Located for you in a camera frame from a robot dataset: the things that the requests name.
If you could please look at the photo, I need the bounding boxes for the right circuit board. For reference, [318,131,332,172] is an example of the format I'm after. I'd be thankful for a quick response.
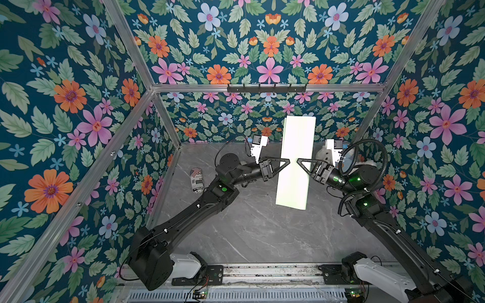
[345,289,365,303]

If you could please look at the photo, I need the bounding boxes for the circuit board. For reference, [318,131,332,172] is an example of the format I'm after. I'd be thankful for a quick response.
[345,289,365,303]
[192,290,208,300]

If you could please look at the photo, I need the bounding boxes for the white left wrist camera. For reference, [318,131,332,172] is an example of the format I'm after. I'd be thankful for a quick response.
[250,135,269,164]

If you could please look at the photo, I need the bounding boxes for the aluminium front rail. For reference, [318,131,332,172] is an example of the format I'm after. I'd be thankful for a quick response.
[117,263,429,289]

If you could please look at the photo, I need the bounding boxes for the white teddy bear blue hoodie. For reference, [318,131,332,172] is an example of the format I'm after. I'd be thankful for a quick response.
[315,146,378,172]

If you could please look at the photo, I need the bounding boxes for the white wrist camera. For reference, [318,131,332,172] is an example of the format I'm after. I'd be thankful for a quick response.
[324,139,344,167]
[250,135,269,164]

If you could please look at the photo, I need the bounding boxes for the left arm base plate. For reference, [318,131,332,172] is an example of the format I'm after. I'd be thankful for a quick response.
[171,265,224,287]

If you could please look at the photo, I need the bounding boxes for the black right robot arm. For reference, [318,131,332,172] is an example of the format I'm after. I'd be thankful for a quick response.
[297,159,473,302]

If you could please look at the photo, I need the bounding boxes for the striped drink can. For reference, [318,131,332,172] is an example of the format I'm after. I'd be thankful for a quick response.
[190,167,205,194]

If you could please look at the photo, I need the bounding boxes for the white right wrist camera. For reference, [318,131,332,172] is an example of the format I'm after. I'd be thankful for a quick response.
[324,139,344,167]

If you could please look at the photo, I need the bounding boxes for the light green rectangular paper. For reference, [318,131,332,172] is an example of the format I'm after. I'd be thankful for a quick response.
[275,116,316,210]

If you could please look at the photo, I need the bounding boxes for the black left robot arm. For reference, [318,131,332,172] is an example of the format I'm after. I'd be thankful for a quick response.
[126,154,290,291]

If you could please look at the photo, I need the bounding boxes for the left circuit board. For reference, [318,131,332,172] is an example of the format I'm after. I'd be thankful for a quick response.
[192,290,208,300]

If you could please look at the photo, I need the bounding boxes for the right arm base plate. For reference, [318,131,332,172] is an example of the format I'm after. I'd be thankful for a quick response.
[318,263,370,286]

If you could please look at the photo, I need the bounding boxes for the black hook rail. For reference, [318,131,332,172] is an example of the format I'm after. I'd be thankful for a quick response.
[226,84,307,94]

